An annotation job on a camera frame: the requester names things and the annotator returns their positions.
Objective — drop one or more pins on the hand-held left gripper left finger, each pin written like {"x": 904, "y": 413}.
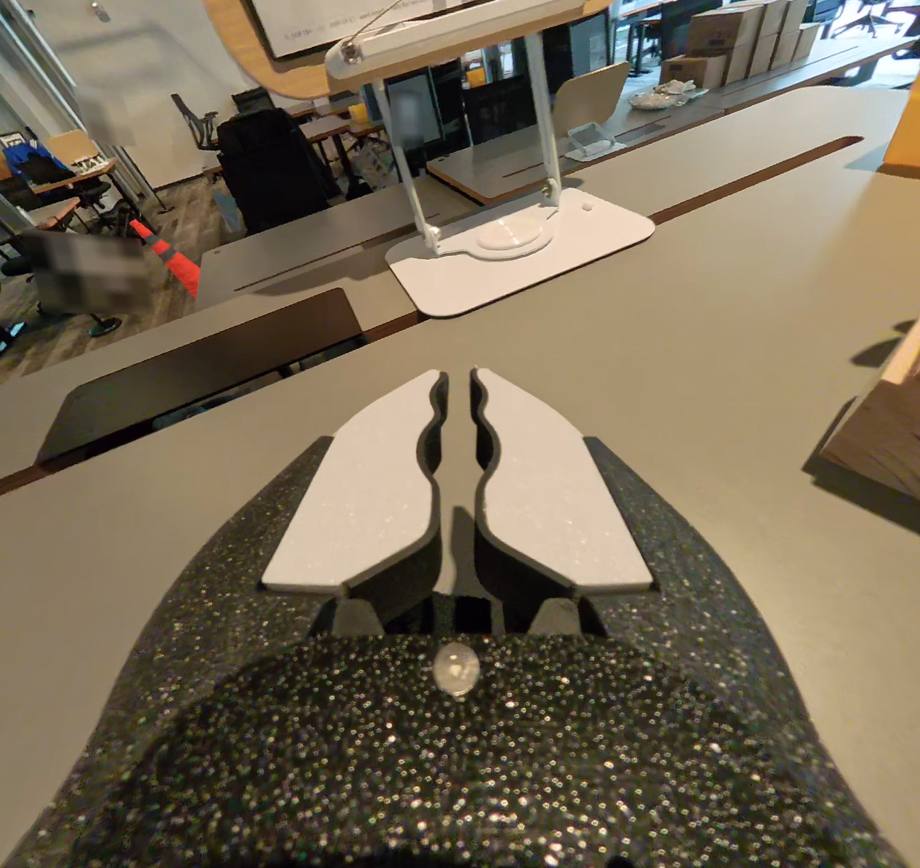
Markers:
{"x": 366, "y": 494}

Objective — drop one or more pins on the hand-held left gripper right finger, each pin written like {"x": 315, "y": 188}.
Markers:
{"x": 553, "y": 501}

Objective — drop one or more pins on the large wooden cube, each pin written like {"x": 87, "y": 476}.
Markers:
{"x": 880, "y": 444}

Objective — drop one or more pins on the white lamp stand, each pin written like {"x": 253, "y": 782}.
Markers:
{"x": 575, "y": 243}

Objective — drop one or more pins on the orange traffic cone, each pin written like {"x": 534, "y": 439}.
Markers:
{"x": 169, "y": 254}

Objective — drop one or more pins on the black padded chair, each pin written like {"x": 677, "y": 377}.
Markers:
{"x": 277, "y": 171}

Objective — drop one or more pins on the small board on clear stand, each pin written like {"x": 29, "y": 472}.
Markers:
{"x": 589, "y": 103}

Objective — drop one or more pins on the clear plastic bags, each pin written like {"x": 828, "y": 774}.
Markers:
{"x": 665, "y": 95}

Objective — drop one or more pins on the blue cloth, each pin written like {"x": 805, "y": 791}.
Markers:
{"x": 32, "y": 160}

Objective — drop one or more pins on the wood-framed instruction poster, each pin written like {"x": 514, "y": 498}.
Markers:
{"x": 302, "y": 6}

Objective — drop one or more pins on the stack of cardboard boxes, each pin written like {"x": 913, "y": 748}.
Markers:
{"x": 747, "y": 34}

